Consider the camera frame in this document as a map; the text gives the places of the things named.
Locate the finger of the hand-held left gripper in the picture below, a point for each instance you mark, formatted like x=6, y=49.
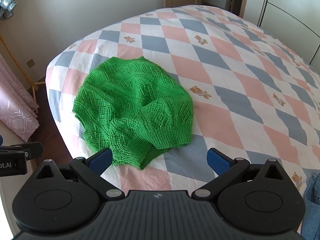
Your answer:
x=32, y=150

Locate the silver padded jacket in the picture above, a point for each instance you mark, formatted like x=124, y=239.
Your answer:
x=7, y=0

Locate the white wardrobe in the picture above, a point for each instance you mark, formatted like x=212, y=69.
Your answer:
x=287, y=10

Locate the green knit sweater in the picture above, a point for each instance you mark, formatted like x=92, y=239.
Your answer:
x=130, y=92

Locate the pink patterned curtain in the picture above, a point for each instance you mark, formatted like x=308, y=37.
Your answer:
x=15, y=105

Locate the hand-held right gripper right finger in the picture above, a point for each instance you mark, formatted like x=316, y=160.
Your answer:
x=220, y=163

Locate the bed with patchwork quilt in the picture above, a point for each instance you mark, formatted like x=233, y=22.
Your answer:
x=225, y=55

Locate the blue denim jeans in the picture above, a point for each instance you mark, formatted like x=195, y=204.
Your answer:
x=312, y=205

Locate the bronze wall socket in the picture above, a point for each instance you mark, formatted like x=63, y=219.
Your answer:
x=30, y=62

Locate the yellow wooden rack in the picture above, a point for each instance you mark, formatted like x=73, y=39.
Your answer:
x=33, y=88

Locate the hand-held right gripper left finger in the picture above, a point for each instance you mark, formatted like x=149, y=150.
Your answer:
x=100, y=162

